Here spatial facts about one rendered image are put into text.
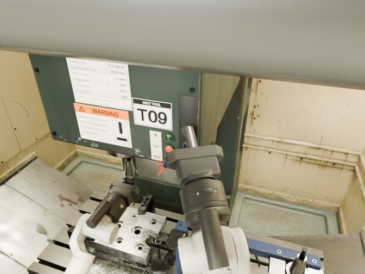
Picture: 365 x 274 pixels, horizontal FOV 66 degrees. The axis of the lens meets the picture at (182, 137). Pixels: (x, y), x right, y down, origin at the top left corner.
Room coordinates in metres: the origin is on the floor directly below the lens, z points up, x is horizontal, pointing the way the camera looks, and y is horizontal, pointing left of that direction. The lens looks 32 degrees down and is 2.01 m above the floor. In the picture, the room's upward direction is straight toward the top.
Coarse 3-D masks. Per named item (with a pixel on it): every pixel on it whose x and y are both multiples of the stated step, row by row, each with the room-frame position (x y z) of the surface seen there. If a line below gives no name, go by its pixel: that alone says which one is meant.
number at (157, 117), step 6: (150, 108) 0.59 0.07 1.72; (150, 114) 0.59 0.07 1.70; (156, 114) 0.58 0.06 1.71; (162, 114) 0.58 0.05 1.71; (168, 114) 0.57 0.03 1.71; (150, 120) 0.59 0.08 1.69; (156, 120) 0.58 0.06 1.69; (162, 120) 0.58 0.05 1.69; (168, 120) 0.57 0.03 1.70; (168, 126) 0.58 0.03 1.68
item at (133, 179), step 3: (123, 171) 0.86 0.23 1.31; (123, 174) 0.85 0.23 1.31; (138, 174) 0.85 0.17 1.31; (123, 177) 0.83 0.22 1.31; (126, 177) 0.83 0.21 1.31; (129, 177) 0.83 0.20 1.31; (132, 177) 0.83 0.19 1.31; (135, 177) 0.83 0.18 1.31; (138, 177) 0.85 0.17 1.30; (123, 180) 0.83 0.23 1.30; (126, 180) 0.83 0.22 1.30; (129, 180) 0.82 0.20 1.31; (132, 180) 0.83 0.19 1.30; (135, 180) 0.83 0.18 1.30; (132, 183) 0.82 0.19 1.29
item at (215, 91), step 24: (48, 72) 0.68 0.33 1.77; (144, 72) 0.59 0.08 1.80; (168, 72) 0.58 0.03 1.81; (192, 72) 0.56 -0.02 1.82; (48, 96) 0.68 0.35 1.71; (72, 96) 0.66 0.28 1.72; (144, 96) 0.59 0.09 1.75; (168, 96) 0.58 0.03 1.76; (216, 96) 0.70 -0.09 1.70; (48, 120) 0.69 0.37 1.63; (72, 120) 0.67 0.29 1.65; (216, 120) 0.72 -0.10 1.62; (96, 144) 0.65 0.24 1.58; (144, 144) 0.60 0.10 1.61
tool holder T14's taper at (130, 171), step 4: (132, 160) 0.85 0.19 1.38; (128, 164) 0.84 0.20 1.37; (132, 164) 0.84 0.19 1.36; (128, 168) 0.83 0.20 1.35; (132, 168) 0.84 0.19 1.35; (124, 172) 0.84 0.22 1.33; (128, 172) 0.83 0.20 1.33; (132, 172) 0.83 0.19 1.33; (128, 176) 0.83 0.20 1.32; (132, 176) 0.83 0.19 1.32
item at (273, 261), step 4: (272, 256) 0.56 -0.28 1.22; (268, 260) 0.55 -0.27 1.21; (272, 260) 0.55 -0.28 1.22; (276, 260) 0.55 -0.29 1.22; (280, 260) 0.55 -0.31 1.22; (284, 260) 0.55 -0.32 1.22; (268, 264) 0.53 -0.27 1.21; (272, 264) 0.53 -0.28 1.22; (276, 264) 0.53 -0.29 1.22; (280, 264) 0.53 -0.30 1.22; (284, 264) 0.53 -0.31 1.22; (268, 268) 0.52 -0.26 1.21; (272, 268) 0.52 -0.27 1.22; (276, 268) 0.52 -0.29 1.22; (280, 268) 0.52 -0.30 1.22; (284, 268) 0.52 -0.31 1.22; (268, 272) 0.51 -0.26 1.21; (272, 272) 0.51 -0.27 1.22; (276, 272) 0.51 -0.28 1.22; (280, 272) 0.51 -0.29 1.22; (284, 272) 0.51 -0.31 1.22
